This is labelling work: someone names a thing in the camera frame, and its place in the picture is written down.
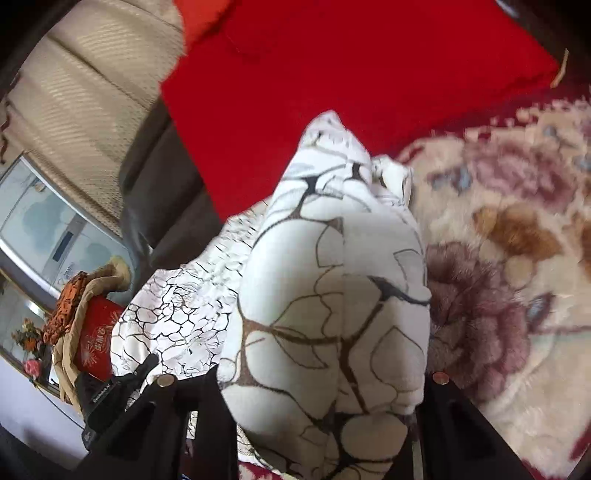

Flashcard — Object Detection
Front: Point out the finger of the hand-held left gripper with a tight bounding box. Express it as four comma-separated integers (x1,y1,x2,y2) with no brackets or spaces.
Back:
124,354,160,393

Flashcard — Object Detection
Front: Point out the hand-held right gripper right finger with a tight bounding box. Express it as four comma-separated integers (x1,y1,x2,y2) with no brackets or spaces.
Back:
397,371,536,480

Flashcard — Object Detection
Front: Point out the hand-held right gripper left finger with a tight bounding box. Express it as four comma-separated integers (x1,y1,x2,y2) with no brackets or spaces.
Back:
85,364,238,480

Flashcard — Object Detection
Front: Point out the white crackle-print garment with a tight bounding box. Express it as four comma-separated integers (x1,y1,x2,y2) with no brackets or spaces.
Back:
110,110,432,480

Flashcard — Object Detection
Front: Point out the red gift box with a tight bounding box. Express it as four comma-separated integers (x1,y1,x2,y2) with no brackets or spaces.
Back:
73,298,125,381

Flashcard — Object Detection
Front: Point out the artificial flower arrangement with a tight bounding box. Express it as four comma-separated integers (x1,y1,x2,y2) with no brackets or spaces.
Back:
11,318,44,361

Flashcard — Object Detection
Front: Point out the beige coat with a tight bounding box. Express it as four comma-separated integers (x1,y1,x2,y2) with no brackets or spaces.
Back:
52,257,131,402

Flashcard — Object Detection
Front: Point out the orange black patterned cloth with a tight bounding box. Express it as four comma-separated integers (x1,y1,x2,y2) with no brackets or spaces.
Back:
42,271,89,344

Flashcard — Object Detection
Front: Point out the floral plush sofa blanket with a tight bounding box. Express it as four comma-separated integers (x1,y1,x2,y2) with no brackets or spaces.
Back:
185,78,591,480

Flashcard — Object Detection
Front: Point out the dark brown leather sofa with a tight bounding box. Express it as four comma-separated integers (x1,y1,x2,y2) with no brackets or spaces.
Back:
117,0,591,278

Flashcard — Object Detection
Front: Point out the beige dotted curtain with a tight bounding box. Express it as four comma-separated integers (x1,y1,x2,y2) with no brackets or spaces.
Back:
0,0,185,227

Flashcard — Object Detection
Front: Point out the red blanket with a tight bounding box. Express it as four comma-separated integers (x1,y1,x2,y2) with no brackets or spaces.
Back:
159,0,573,227

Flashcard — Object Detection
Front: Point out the red pillow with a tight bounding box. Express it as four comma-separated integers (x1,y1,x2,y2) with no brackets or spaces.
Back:
173,0,232,56

